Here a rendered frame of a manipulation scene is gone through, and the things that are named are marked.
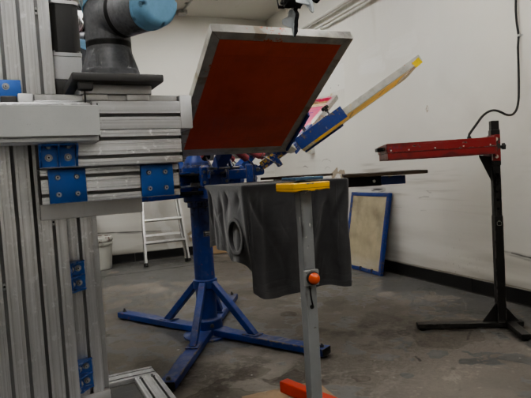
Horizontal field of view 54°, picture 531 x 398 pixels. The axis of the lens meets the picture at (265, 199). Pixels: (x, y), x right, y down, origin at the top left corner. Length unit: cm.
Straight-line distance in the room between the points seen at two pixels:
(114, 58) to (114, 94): 9
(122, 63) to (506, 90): 292
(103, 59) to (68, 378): 89
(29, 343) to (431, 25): 370
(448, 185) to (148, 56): 399
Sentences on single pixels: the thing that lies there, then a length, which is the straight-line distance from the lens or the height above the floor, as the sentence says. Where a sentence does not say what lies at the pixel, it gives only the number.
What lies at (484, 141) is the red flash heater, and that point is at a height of 108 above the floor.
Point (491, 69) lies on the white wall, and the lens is 396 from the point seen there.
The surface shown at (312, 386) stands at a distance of 176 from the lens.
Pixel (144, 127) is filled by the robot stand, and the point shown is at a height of 113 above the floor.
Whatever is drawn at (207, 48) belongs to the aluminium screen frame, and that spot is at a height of 145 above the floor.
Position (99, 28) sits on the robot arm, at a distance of 144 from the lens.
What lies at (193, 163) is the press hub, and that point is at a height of 107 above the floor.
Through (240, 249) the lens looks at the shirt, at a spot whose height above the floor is 71.
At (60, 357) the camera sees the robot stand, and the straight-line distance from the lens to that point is 162.
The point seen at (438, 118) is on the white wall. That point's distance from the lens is 431.
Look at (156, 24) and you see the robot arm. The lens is 135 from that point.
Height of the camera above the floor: 99
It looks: 3 degrees down
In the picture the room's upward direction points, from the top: 3 degrees counter-clockwise
